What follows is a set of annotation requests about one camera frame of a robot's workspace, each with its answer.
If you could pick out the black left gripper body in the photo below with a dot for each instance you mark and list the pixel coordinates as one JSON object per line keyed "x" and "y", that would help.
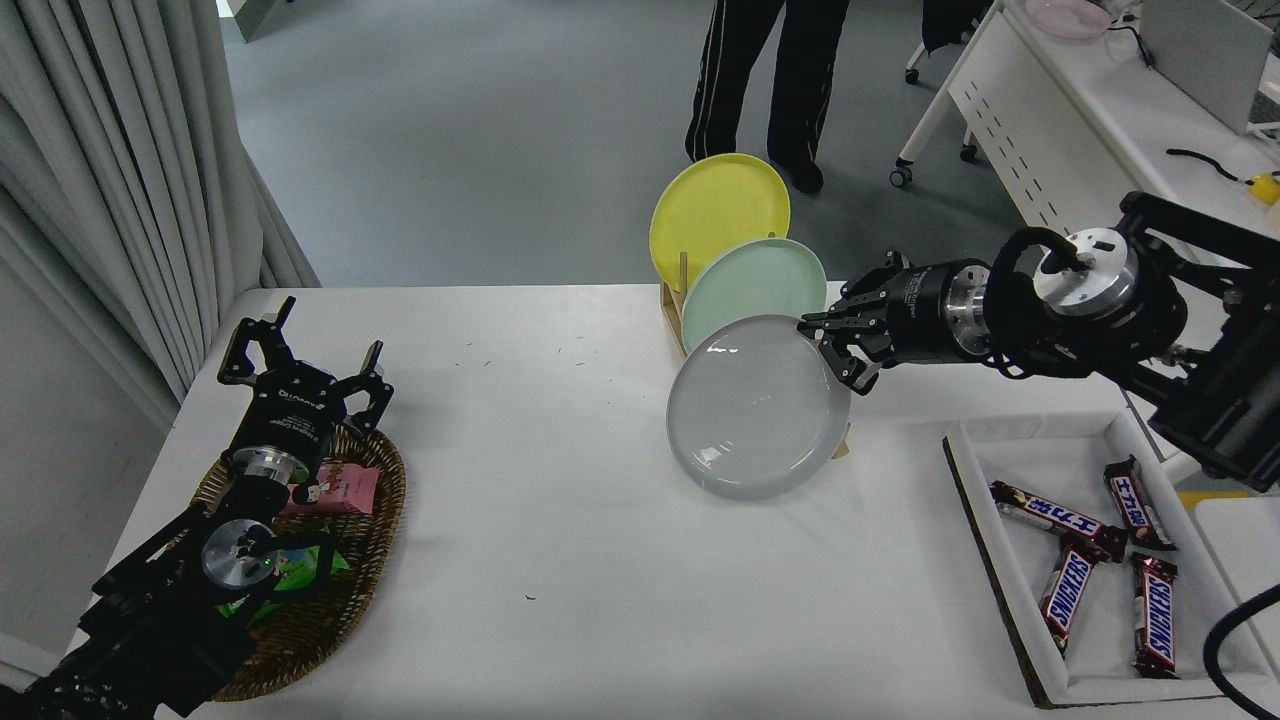
{"x": 290, "y": 415}

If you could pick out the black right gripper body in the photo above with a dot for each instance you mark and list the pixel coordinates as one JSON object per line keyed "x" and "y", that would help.
{"x": 920, "y": 315}

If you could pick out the grey plate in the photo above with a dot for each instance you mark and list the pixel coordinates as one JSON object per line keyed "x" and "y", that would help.
{"x": 755, "y": 410}

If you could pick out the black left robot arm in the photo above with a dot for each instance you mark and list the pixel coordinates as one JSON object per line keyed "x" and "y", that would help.
{"x": 150, "y": 620}

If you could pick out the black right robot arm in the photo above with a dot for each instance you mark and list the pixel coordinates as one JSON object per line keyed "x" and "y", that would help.
{"x": 1230, "y": 390}

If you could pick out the mint green plate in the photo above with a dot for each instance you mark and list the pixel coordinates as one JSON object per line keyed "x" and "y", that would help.
{"x": 755, "y": 285}

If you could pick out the yellow plate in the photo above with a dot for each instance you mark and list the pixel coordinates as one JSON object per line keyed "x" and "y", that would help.
{"x": 715, "y": 205}

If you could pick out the wooden plate rack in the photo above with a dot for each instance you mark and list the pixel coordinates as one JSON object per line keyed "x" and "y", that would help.
{"x": 675, "y": 310}

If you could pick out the pink plate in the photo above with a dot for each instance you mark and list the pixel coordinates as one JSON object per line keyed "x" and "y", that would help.
{"x": 1070, "y": 18}

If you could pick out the pink snack packet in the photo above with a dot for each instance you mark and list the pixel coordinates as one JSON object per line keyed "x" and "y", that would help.
{"x": 350, "y": 487}

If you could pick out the green snack packet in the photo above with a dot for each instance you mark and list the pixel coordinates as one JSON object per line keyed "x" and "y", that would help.
{"x": 300, "y": 570}

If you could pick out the brown wicker basket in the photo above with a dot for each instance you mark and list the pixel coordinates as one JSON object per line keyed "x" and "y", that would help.
{"x": 360, "y": 560}

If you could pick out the person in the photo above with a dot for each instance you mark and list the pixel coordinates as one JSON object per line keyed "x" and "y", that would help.
{"x": 800, "y": 80}

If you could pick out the grey curtain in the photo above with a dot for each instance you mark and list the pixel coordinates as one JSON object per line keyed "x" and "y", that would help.
{"x": 110, "y": 180}

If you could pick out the white desk on wheels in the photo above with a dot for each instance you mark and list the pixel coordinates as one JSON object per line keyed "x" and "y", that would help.
{"x": 1050, "y": 130}

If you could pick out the snack bar with Chinese print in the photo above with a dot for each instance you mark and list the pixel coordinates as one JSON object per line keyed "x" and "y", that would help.
{"x": 1138, "y": 503}
{"x": 1060, "y": 520}

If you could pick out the Snickers snack bar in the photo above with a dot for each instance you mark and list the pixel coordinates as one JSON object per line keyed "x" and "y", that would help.
{"x": 1155, "y": 615}
{"x": 1068, "y": 600}

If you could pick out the white cardboard tray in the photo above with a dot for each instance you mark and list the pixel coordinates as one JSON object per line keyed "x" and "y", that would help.
{"x": 1105, "y": 620}

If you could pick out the small yellow object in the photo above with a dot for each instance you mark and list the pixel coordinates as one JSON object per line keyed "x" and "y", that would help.
{"x": 1266, "y": 187}

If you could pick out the grey laptop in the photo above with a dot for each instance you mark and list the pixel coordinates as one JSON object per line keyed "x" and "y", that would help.
{"x": 1205, "y": 60}

